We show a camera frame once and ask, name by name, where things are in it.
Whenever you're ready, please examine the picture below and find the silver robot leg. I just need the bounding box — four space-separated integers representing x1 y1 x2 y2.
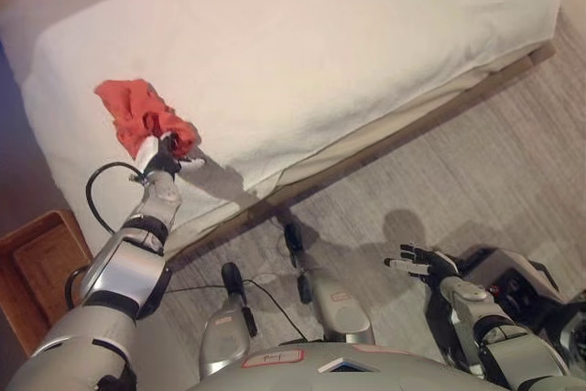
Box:
198 262 254 377
282 223 377 347

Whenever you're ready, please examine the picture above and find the wooden bed frame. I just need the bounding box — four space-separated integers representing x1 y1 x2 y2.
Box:
164 40 558 269

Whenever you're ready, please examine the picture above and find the grey striped rug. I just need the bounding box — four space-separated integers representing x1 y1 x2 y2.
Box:
164 10 586 364

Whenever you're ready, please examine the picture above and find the silver left robot leg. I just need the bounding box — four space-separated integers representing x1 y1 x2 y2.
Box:
198 262 254 377

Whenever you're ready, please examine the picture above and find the thick black wrist cable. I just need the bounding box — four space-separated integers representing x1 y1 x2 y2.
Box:
63 160 150 312

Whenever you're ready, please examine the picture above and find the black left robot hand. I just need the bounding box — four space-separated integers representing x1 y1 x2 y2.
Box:
135 132 207 177

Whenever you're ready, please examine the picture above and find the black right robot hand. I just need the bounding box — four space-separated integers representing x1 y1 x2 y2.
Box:
383 242 461 287

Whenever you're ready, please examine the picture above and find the red cloth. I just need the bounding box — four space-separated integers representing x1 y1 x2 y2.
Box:
93 78 203 161

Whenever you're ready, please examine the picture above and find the thin black floor cable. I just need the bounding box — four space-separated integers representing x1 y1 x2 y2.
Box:
165 273 304 342

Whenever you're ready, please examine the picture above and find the bed with white blanket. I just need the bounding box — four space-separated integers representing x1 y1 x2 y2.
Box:
20 0 563 246

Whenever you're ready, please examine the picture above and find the silver right robot leg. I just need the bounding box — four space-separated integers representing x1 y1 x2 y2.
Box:
282 223 377 347

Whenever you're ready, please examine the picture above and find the wooden tray basket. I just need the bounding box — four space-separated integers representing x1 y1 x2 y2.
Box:
0 209 95 358

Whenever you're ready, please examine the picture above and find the silver robot torso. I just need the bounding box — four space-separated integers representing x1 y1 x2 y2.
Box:
187 340 505 391

